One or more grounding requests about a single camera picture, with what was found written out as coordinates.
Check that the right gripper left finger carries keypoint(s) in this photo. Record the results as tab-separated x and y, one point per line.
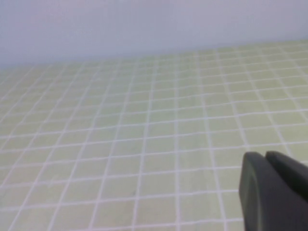
260	199

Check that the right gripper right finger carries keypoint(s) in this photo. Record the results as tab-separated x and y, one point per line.
291	170

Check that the green grid tablecloth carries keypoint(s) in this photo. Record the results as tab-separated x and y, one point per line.
132	144

